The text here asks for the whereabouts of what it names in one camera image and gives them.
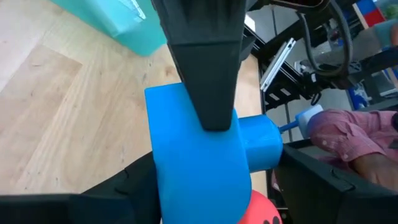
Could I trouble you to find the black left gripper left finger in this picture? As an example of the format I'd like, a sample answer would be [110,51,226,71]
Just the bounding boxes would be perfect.
[0,151,163,224]

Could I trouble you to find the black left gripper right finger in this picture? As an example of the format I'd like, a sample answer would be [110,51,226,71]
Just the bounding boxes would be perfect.
[274,144,398,224]

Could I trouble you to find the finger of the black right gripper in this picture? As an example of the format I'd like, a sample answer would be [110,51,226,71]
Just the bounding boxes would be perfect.
[150,0,249,131]

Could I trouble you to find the red foam die black dots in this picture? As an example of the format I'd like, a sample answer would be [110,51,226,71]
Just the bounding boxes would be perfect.
[238,189,284,224]

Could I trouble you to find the blue block with round stud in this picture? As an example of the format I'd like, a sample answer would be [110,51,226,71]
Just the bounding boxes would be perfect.
[144,82,284,224]

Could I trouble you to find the person's forearm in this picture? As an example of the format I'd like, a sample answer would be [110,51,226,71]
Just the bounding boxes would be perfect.
[351,151,398,191]

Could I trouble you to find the person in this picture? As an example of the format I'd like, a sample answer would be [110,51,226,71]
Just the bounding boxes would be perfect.
[306,108,398,191]

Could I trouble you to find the white and blue object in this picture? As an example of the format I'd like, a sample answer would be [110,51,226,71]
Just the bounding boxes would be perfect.
[278,104,325,140]

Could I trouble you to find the teal translucent plastic tray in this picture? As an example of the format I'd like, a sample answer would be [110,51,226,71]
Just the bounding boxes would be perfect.
[49,0,168,57]

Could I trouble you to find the red blue white box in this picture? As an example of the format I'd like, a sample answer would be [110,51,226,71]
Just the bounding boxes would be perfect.
[352,0,387,29]

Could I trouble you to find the silver aluminium bracket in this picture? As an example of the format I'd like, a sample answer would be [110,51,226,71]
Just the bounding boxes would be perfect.
[259,37,297,93]

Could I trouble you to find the black table frame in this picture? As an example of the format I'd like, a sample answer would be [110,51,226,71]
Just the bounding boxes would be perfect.
[248,24,315,224]

